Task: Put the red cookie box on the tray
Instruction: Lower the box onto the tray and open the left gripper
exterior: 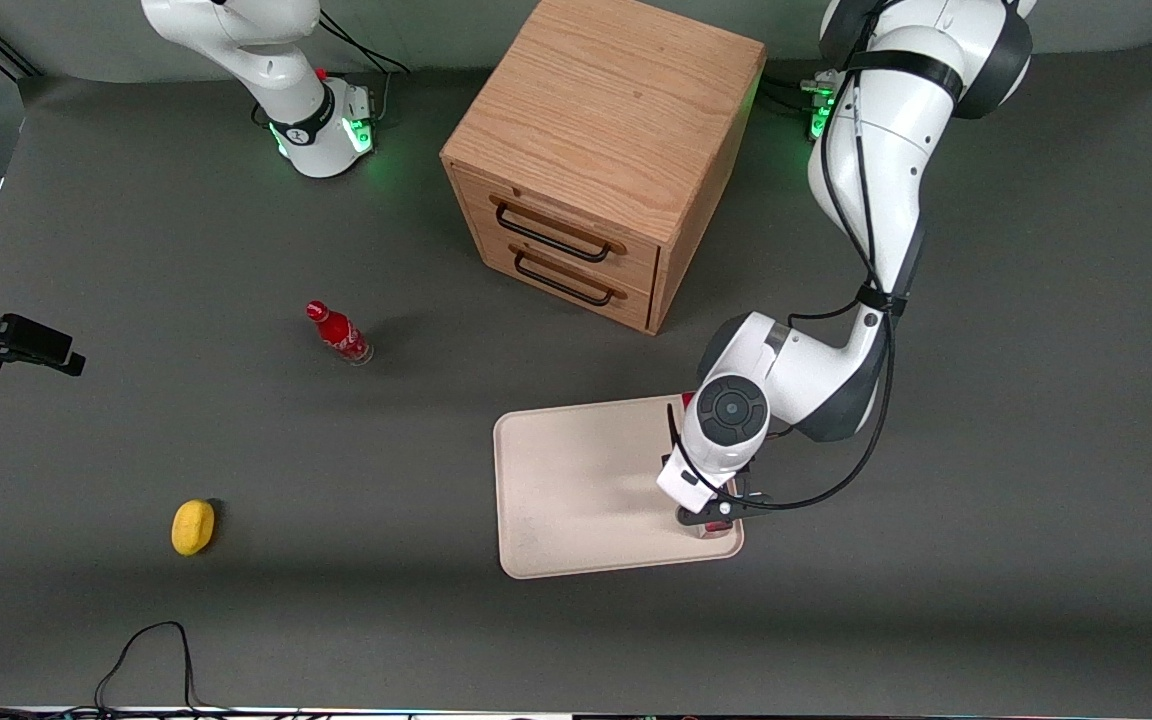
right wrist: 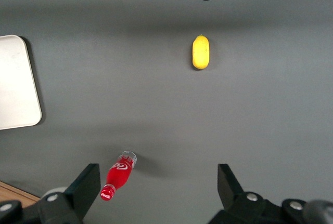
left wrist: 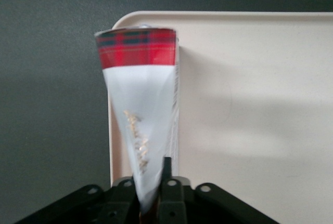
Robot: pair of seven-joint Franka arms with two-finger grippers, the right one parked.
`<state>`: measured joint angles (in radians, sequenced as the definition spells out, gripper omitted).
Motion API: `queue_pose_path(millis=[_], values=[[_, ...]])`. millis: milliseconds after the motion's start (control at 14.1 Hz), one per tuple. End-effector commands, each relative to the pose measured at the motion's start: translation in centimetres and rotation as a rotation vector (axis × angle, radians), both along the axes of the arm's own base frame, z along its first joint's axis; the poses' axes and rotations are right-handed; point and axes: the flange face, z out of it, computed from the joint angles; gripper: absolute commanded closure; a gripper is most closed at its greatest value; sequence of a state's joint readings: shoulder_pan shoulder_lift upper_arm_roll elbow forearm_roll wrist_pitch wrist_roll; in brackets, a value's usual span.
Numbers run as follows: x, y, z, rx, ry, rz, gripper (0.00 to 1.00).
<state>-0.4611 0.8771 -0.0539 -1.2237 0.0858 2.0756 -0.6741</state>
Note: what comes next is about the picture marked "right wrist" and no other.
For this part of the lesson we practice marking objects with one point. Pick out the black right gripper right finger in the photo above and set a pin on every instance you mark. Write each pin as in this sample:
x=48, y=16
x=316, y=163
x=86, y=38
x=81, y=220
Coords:
x=234, y=195

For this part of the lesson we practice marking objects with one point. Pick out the cream plastic tray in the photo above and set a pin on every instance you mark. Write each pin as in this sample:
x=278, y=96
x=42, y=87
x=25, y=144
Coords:
x=17, y=83

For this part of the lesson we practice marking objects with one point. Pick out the yellow lemon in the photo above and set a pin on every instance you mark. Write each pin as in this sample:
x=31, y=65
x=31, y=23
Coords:
x=200, y=52

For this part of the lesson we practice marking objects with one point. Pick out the wooden drawer cabinet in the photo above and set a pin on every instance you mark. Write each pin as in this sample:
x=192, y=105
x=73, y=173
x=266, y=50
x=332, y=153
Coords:
x=15, y=191

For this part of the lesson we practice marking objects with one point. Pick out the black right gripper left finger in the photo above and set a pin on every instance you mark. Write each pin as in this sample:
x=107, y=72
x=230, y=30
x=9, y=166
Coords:
x=78, y=190

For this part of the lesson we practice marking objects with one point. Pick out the red cola bottle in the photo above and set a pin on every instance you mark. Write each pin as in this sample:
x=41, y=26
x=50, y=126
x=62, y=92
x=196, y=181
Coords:
x=120, y=174

